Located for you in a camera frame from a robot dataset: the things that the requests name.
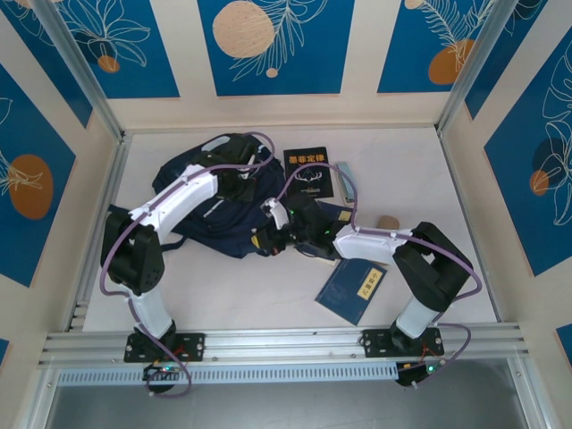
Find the grey metal sheet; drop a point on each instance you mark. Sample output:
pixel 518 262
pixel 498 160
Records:
pixel 286 406

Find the blue book with yellow label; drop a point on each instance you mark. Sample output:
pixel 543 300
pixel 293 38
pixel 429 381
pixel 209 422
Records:
pixel 353 290

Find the aluminium mounting rail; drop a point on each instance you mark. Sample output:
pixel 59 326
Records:
pixel 277 339

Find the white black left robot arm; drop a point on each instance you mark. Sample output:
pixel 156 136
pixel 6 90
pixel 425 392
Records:
pixel 179 196

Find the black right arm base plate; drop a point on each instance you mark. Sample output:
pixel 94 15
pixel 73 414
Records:
pixel 375 342

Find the tan wooden cylinder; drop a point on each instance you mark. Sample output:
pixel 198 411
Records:
pixel 388 222

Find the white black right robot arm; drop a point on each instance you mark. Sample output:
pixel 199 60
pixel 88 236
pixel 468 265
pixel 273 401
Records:
pixel 371 246

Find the aluminium side rail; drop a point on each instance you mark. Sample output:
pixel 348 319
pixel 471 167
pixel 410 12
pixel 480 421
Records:
pixel 111 187

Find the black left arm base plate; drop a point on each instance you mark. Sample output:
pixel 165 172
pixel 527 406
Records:
pixel 196 346

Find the aluminium frame post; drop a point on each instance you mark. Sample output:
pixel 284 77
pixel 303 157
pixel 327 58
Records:
pixel 85 76
pixel 469 67

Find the light blue pencil case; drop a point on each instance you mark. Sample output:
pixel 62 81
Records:
pixel 346 183

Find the navy blue backpack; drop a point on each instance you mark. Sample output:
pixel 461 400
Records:
pixel 214 223

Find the black book with antler print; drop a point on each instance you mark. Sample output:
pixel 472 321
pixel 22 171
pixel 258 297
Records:
pixel 308 174

